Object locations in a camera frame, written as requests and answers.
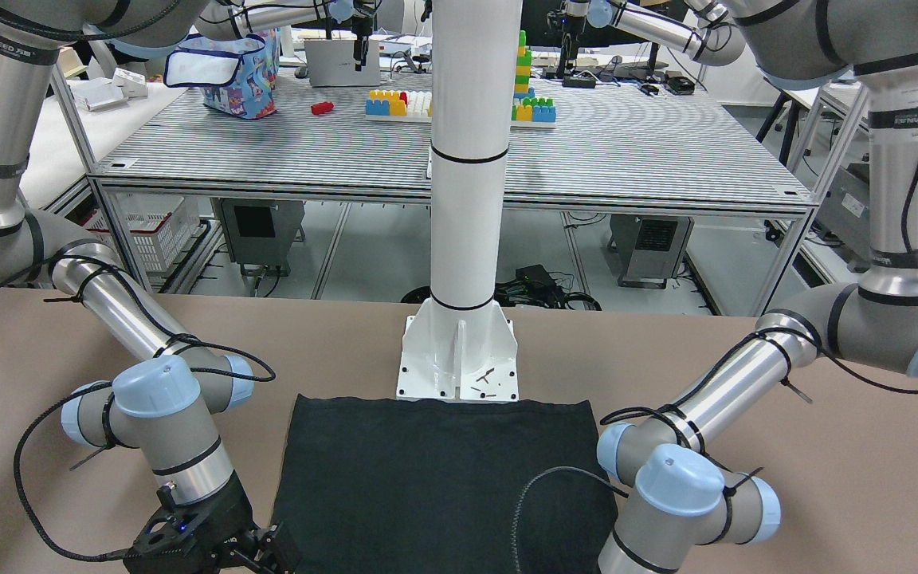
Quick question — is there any red toy block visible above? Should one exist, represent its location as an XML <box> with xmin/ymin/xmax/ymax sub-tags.
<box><xmin>310</xmin><ymin>101</ymin><xmax>335</xmax><ymax>116</ymax></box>

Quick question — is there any black printed t-shirt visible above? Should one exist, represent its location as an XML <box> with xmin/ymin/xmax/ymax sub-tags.
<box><xmin>273</xmin><ymin>396</ymin><xmax>618</xmax><ymax>573</ymax></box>

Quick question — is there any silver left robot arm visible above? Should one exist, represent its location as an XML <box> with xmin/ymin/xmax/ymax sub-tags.
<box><xmin>597</xmin><ymin>1</ymin><xmax>918</xmax><ymax>573</ymax></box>

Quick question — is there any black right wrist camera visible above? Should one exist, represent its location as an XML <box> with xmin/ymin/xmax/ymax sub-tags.
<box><xmin>123</xmin><ymin>509</ymin><xmax>211</xmax><ymax>573</ymax></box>

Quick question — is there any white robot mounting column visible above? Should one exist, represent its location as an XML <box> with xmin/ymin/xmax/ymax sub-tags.
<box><xmin>394</xmin><ymin>1</ymin><xmax>522</xmax><ymax>401</ymax></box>

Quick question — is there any colourful fabric bag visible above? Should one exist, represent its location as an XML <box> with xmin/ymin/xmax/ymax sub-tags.
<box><xmin>163</xmin><ymin>29</ymin><xmax>280</xmax><ymax>120</ymax></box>

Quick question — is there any colourful toy block set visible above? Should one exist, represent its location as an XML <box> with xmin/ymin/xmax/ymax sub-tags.
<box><xmin>364</xmin><ymin>30</ymin><xmax>559</xmax><ymax>128</ymax></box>

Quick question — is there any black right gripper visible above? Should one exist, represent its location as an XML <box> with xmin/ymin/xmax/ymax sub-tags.
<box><xmin>158</xmin><ymin>474</ymin><xmax>301</xmax><ymax>573</ymax></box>

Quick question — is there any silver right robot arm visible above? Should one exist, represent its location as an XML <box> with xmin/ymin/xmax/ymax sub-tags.
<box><xmin>0</xmin><ymin>1</ymin><xmax>301</xmax><ymax>573</ymax></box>

